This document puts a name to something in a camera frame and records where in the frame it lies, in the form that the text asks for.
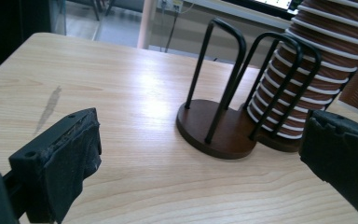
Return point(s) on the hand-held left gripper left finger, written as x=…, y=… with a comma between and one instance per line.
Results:
x=65, y=158

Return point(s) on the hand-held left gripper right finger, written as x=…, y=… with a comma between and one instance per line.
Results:
x=345, y=149

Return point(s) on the stack of brown paper cups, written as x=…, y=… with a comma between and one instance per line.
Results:
x=310, y=71

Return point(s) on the white desk leg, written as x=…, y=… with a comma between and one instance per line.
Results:
x=147, y=23

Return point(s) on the white power strip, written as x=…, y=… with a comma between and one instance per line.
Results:
x=171, y=4

